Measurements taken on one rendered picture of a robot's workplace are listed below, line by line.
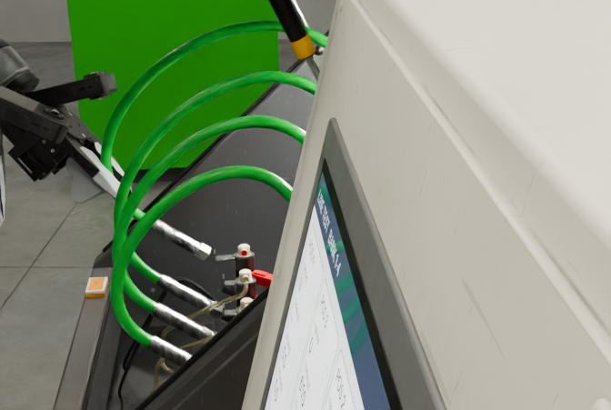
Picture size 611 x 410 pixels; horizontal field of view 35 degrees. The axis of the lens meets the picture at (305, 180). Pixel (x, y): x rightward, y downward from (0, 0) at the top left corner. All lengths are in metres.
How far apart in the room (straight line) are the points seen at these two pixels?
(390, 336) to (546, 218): 0.16
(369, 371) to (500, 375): 0.16
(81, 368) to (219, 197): 0.40
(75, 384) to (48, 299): 2.39
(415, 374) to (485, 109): 0.12
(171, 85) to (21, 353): 1.69
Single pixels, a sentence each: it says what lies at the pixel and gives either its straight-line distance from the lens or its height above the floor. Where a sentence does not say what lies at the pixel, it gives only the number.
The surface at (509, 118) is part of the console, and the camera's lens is 0.40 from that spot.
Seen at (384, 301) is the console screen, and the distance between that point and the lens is 0.50.
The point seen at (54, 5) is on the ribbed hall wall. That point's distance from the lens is 8.10.
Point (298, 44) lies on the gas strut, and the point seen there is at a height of 1.47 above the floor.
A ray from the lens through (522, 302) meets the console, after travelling 0.34.
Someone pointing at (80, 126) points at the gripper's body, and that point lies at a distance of 1.33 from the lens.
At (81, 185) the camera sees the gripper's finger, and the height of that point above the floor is 1.22.
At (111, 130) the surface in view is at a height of 1.29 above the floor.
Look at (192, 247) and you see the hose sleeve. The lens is 1.33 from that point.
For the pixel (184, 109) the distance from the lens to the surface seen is 1.18.
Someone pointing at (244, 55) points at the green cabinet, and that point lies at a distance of 4.57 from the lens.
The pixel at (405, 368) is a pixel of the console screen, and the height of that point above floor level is 1.43.
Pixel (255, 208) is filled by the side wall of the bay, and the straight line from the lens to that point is 1.65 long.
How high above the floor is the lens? 1.66
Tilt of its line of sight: 21 degrees down
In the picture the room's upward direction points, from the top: 1 degrees counter-clockwise
